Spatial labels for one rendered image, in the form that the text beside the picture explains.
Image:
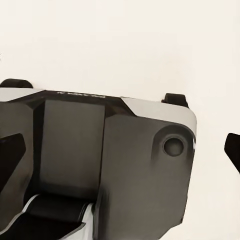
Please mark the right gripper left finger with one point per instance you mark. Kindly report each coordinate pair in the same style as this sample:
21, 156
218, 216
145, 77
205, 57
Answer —
12, 149

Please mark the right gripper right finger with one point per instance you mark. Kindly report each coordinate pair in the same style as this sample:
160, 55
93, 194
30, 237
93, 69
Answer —
232, 149

